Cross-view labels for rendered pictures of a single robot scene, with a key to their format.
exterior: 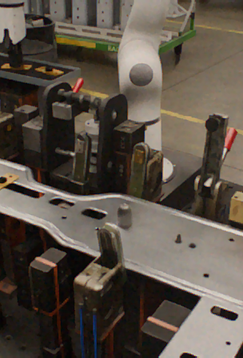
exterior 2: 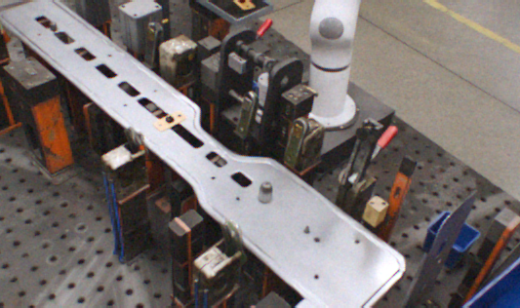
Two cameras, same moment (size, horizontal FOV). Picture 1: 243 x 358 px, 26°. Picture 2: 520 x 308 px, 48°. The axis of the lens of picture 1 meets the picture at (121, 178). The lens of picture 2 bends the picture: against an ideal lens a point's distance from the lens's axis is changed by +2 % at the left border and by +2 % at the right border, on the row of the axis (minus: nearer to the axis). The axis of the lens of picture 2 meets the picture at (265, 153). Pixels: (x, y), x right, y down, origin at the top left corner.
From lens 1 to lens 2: 0.37 m
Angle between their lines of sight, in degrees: 17
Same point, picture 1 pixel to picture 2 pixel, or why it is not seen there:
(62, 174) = (231, 117)
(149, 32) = not seen: outside the picture
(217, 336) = not seen: outside the picture
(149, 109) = (338, 57)
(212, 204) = (352, 197)
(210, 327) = not seen: outside the picture
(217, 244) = (341, 243)
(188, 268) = (303, 264)
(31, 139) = (208, 77)
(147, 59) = (340, 14)
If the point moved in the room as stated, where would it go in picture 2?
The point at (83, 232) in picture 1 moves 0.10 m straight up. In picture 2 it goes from (224, 199) to (225, 168)
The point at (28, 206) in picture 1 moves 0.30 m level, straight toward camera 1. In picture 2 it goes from (184, 157) to (162, 262)
